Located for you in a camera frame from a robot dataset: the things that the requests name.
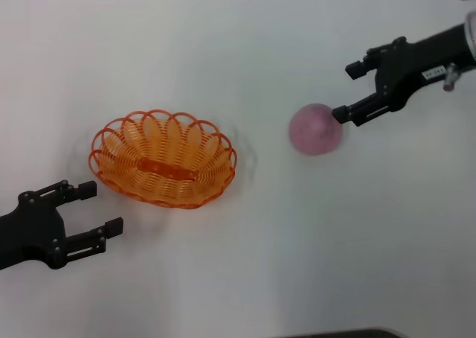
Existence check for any orange plastic woven basket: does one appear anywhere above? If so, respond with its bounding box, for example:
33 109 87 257
88 109 238 208

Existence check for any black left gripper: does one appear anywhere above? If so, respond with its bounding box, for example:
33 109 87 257
0 179 124 272

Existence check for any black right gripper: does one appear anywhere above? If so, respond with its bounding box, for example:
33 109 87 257
331 22 476 127

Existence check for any silver cable connector plug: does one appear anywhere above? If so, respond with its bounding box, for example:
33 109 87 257
442 63 476 92

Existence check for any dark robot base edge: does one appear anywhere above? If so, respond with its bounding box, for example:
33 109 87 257
286 328 407 338

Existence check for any pink peach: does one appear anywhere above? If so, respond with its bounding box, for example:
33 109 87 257
289 102 344 156

